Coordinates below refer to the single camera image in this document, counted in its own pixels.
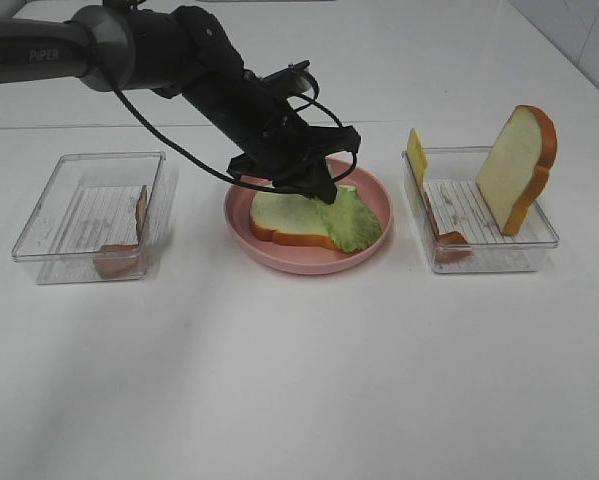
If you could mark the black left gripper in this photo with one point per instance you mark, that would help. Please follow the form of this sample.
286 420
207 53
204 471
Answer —
283 132

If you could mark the bread slice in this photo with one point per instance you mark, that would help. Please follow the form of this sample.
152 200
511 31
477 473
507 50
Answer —
289 220
518 166

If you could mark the green lettuce leaf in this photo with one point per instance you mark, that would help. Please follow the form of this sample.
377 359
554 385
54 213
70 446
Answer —
349 221

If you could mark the bacon strip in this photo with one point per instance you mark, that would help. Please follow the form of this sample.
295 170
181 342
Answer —
451 247
120 260

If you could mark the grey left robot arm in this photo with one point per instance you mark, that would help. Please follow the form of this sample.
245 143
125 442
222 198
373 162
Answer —
118 46

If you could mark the pink round plate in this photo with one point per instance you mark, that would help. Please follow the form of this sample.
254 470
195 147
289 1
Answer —
312 258

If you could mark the yellow cheese slice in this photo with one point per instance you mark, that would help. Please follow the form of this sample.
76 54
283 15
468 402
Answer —
418 161

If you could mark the clear right plastic container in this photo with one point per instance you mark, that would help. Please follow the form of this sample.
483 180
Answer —
458 205

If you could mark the clear plastic container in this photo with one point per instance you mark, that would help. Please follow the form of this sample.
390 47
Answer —
458 205
89 201

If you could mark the clear left plastic container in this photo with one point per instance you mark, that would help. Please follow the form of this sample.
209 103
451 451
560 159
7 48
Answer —
89 201

